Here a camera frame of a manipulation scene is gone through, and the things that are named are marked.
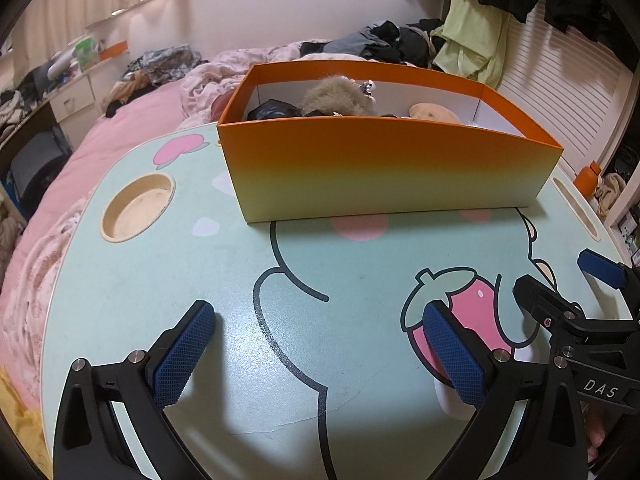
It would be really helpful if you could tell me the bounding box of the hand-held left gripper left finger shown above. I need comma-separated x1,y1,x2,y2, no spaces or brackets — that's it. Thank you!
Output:
52,300,217,480

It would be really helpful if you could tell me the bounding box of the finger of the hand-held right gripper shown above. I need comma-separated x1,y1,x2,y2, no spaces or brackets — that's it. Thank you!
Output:
576,249,628,288
513,274,587,334

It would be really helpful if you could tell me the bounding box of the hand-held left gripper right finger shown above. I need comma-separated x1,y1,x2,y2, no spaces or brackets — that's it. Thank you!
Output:
422,301,586,480

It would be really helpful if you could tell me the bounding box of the orange cardboard box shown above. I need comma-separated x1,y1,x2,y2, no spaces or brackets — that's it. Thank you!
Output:
216,57,565,223

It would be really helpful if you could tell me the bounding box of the tan plush toy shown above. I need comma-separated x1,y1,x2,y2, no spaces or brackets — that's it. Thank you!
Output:
409,102,461,123

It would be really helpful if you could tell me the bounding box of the black satin lace-trimmed cloth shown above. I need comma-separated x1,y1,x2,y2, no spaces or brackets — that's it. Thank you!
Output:
247,100,303,122

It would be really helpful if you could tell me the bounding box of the pale fur pom-pom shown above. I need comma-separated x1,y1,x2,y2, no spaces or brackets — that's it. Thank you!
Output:
300,76,376,116

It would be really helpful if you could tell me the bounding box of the beige towel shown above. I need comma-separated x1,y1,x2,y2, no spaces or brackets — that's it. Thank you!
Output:
595,172,626,218

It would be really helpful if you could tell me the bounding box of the orange bottle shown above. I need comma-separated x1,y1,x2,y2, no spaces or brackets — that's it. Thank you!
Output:
574,161,603,196

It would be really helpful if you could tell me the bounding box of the yellow cloth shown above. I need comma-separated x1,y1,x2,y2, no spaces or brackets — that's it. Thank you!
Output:
0,365,56,480

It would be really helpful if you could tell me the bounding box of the white slatted closet door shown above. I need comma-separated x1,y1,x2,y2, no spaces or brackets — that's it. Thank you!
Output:
495,5,640,181

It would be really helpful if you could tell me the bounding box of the pink bed sheet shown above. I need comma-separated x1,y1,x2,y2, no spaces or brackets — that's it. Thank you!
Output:
0,77,236,461

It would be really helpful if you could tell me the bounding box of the dark grey suitcase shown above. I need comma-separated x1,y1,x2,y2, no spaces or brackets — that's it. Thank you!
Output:
9,127,73,216

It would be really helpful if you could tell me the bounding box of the dark pink pillow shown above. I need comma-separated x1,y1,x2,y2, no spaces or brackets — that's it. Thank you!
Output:
210,87,238,121

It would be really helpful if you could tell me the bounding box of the light green hanging garment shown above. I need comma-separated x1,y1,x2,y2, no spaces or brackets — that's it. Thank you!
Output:
431,0,511,88

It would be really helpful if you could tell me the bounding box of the white desk with drawers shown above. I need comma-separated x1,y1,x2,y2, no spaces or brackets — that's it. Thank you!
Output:
0,52,131,126

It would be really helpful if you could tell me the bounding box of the pink floral quilt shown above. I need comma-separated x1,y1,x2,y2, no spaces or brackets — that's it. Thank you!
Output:
180,42,371,128

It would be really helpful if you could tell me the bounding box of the grey patterned cloth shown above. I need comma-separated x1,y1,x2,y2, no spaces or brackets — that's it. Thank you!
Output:
122,44,208,86

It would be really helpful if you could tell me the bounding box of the pile of dark clothes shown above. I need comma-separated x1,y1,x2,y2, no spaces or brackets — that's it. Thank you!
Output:
300,20,446,68

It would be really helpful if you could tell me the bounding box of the white cylinder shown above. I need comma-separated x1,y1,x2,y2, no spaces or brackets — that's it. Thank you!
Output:
47,50,76,78

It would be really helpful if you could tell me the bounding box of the white padded headboard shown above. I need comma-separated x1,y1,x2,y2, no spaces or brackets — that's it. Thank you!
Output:
85,0,451,68

